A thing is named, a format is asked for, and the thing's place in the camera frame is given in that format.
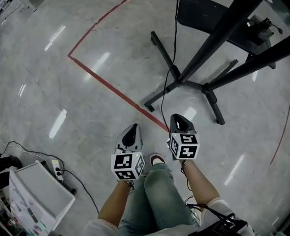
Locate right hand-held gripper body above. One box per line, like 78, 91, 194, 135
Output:
166, 114, 200, 161

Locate black chest-mounted device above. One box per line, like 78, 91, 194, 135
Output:
188, 214, 249, 236

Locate black floor cable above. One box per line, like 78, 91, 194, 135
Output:
0, 141, 100, 213

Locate person's jeans legs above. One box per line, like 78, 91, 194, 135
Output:
117, 162, 200, 236

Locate person's white shirt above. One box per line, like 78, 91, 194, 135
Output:
82, 197, 257, 236

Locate black TV stand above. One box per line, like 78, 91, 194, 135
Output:
144, 0, 290, 126

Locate person's right forearm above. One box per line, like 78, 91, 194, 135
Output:
181, 159, 221, 206

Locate white power strip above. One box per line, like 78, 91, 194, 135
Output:
51, 159, 64, 181

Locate person's shoe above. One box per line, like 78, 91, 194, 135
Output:
149, 152, 166, 167

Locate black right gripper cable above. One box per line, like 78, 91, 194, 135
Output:
180, 160, 236, 227

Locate black device with cable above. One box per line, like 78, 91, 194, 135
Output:
246, 17, 284, 46

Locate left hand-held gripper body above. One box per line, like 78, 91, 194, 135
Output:
111, 123, 145, 181

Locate white low cabinet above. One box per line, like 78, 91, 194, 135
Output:
0, 159, 76, 236

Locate person's left forearm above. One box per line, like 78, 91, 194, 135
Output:
97, 179, 136, 228

